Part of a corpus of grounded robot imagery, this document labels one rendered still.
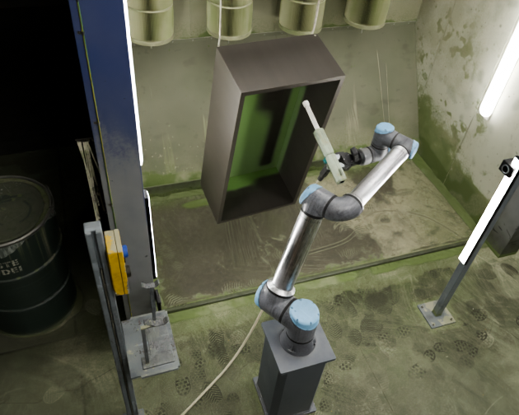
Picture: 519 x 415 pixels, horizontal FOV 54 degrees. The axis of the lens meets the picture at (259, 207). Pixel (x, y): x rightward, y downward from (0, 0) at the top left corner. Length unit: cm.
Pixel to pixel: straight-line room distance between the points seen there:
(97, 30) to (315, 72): 122
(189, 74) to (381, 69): 172
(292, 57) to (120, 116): 106
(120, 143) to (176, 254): 174
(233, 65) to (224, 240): 165
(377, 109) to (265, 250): 174
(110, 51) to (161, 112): 217
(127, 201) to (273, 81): 94
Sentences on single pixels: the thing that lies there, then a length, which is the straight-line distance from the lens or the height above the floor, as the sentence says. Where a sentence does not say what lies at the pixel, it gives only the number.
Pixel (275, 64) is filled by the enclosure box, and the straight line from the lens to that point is 274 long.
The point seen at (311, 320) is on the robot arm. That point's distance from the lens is 252.
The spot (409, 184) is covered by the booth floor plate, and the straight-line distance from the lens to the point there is 475.
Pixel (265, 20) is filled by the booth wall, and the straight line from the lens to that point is 432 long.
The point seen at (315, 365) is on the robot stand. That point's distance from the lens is 272.
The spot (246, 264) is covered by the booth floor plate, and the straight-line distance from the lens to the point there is 378.
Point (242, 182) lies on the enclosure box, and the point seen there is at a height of 52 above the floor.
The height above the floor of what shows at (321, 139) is 145.
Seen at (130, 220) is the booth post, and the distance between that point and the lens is 255.
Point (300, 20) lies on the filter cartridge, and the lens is 398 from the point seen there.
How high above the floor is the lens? 299
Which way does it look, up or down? 45 degrees down
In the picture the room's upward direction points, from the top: 7 degrees clockwise
